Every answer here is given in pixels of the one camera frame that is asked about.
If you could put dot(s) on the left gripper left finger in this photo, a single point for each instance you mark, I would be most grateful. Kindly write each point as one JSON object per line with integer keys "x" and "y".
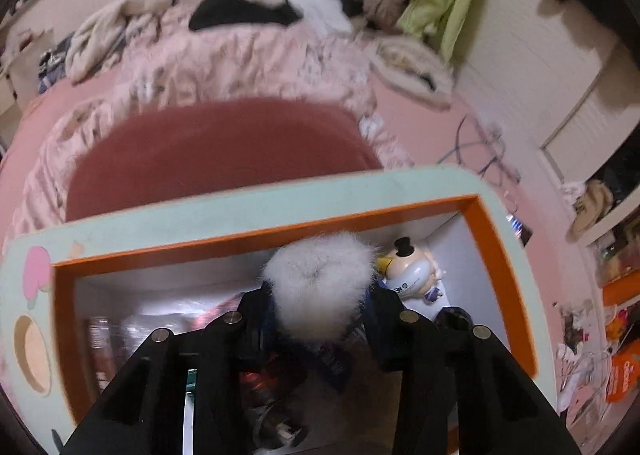
{"x": 141, "y": 410}

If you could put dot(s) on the cream fleece blanket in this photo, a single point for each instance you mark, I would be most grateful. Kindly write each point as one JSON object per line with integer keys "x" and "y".
{"x": 98, "y": 34}

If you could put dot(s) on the penguin figurine keychain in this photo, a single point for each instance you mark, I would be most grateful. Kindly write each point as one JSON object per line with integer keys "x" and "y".
{"x": 411, "y": 272}

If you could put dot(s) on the dark red cushion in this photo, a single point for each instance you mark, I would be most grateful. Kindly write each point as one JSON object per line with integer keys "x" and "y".
{"x": 206, "y": 148}

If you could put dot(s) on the white fluffy scrunchie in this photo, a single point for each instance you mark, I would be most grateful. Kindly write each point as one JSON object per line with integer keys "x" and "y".
{"x": 318, "y": 283}

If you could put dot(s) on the orange cardboard box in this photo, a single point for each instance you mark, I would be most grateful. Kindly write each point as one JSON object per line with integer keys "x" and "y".
{"x": 440, "y": 360}

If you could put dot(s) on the black clothing pile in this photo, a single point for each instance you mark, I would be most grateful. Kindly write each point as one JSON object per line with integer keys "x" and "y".
{"x": 213, "y": 13}

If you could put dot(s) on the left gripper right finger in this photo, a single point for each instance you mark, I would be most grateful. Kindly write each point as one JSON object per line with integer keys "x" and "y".
{"x": 452, "y": 366}

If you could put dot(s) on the beige garment on bed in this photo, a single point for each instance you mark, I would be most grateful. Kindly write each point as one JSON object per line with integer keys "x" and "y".
{"x": 413, "y": 69}

